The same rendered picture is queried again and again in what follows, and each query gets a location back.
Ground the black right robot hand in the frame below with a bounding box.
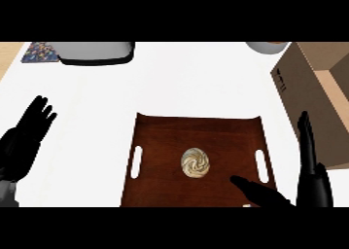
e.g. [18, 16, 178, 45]
[228, 110, 334, 208]

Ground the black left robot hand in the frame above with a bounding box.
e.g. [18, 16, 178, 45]
[0, 94, 59, 183]

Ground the brown cardboard box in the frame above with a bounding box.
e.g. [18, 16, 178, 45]
[269, 41, 349, 171]

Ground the cream swirl cupcake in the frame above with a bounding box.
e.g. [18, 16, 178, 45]
[179, 147, 212, 179]

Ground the dark brown wooden tray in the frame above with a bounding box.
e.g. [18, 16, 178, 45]
[120, 112, 278, 208]

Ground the colourful patterned mat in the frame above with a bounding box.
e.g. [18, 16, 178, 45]
[21, 41, 62, 64]

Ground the grey appliance with black base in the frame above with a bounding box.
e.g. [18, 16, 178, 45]
[49, 41, 136, 67]

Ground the grey round pot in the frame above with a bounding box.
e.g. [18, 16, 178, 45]
[244, 41, 292, 55]

